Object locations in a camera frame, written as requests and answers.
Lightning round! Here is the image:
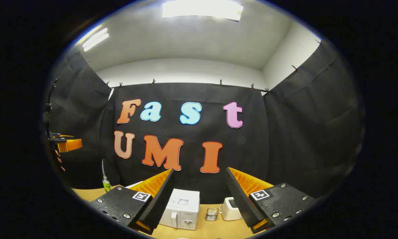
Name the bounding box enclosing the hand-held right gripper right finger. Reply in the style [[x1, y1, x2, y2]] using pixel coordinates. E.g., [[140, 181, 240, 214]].
[[225, 167, 317, 234]]

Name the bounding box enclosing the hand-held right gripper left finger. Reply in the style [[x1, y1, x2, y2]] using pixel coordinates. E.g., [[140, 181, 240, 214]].
[[89, 168, 175, 235]]

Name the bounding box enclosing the white microwave oven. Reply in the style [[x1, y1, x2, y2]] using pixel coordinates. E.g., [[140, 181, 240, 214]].
[[159, 189, 200, 231]]

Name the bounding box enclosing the white toaster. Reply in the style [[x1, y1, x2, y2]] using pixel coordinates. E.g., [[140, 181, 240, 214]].
[[221, 197, 243, 221]]

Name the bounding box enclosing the green spray bottle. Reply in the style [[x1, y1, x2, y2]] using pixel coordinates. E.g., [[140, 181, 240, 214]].
[[102, 159, 112, 193]]

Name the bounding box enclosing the narrow ceiling light panel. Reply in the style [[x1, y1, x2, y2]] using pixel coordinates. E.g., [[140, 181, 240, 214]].
[[82, 27, 110, 52]]

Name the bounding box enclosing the large ceiling light panel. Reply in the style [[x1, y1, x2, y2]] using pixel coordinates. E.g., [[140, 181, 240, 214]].
[[162, 0, 244, 22]]

